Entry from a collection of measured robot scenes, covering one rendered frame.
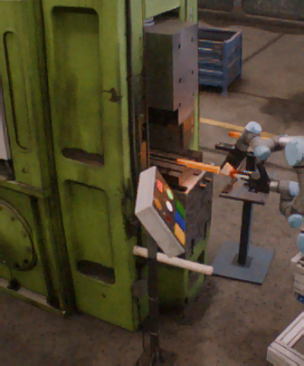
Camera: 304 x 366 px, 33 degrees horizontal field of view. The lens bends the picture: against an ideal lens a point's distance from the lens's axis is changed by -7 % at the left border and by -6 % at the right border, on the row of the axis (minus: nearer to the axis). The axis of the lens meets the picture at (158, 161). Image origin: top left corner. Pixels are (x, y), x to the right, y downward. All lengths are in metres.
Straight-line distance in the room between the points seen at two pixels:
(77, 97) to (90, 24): 0.40
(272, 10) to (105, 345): 8.38
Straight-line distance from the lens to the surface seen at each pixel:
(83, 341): 3.28
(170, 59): 2.56
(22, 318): 3.50
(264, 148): 2.63
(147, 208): 2.22
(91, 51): 2.53
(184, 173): 2.91
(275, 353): 2.92
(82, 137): 2.73
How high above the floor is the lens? 2.39
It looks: 28 degrees down
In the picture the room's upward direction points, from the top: 1 degrees counter-clockwise
